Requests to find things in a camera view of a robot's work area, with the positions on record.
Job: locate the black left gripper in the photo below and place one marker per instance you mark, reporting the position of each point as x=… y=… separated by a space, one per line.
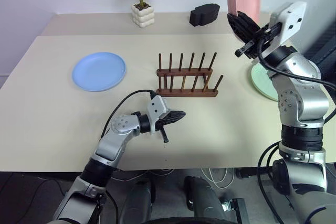
x=163 y=124

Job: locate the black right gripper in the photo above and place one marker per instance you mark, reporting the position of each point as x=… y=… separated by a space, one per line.
x=262 y=39

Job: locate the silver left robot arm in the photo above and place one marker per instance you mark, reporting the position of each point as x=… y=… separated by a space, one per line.
x=115 y=140

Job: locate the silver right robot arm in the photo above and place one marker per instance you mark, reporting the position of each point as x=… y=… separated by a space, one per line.
x=302 y=103

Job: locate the wooden dish rack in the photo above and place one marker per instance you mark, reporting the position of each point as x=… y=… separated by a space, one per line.
x=183 y=93

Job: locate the black foam block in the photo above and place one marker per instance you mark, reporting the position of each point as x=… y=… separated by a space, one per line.
x=203 y=15

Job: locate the green plate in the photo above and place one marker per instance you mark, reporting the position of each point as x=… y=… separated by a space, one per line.
x=260 y=79

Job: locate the black ribbed object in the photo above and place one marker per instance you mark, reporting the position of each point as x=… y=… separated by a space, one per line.
x=324 y=43

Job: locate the dark rounded robot leg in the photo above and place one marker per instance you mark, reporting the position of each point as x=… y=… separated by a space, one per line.
x=137 y=200
x=202 y=197

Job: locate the blue plate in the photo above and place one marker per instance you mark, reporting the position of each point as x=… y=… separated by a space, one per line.
x=99 y=72

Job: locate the green plant in white pot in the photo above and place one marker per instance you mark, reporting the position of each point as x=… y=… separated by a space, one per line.
x=142 y=15

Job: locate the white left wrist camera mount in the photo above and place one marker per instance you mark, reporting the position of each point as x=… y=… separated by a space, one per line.
x=156 y=107

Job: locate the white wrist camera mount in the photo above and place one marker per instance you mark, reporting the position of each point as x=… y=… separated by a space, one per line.
x=288 y=22
x=156 y=107

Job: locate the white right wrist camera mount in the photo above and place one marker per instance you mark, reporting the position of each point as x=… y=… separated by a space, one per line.
x=288 y=22

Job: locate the black metal bracket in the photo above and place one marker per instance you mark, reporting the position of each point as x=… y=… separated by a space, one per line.
x=237 y=208

